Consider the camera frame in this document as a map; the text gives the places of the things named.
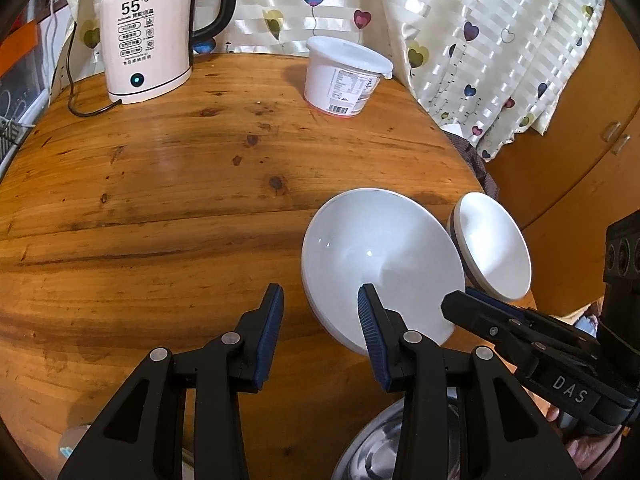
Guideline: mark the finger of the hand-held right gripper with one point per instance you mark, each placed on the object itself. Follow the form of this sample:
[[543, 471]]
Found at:
[[475, 317], [495, 302]]

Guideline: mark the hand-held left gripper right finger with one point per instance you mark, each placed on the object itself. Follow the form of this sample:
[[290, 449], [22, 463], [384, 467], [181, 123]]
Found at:
[[372, 340]]

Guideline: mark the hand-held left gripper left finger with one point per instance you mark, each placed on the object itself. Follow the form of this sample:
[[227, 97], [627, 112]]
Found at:
[[270, 330]]

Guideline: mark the small white blue-striped bowl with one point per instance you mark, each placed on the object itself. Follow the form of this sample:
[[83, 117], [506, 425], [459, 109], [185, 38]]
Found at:
[[492, 245]]

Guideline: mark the large white blue-striped bowl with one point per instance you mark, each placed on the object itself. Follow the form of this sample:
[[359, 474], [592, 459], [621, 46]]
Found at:
[[380, 240]]

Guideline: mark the stainless steel bowl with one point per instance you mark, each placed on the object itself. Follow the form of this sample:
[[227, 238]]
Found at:
[[370, 445]]

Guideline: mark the person's right hand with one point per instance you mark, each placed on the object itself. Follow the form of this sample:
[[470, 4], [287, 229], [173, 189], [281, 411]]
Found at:
[[590, 455]]

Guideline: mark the colourful printed cloth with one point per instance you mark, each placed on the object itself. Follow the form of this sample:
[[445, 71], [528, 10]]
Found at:
[[587, 320]]

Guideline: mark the wooden cabinet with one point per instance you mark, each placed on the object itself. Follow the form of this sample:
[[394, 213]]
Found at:
[[575, 170]]

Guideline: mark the white plastic tub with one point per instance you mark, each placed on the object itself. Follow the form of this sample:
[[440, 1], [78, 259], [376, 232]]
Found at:
[[340, 80]]

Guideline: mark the heart-print striped curtain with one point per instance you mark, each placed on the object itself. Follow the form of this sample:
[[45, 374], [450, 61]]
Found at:
[[450, 35]]

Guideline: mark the cream electric kettle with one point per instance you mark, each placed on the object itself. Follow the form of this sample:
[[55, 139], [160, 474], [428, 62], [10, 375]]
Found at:
[[145, 45]]

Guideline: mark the orange-lidded clear storage bin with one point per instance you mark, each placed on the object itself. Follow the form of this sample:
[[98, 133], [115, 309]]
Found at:
[[20, 60]]

